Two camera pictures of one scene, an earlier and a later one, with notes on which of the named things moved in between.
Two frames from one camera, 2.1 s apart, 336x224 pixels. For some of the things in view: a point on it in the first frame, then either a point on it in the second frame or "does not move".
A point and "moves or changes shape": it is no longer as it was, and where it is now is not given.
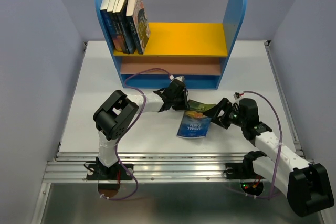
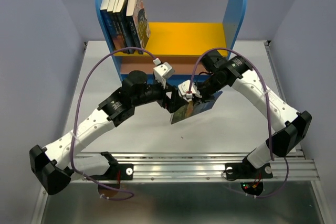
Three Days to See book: [118, 25] does not move
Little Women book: [137, 17] does not move
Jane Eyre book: [104, 8] does not move
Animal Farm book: [194, 123] moves or changes shape
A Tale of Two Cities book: [111, 6] does not move
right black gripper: [212, 113] → [204, 98]
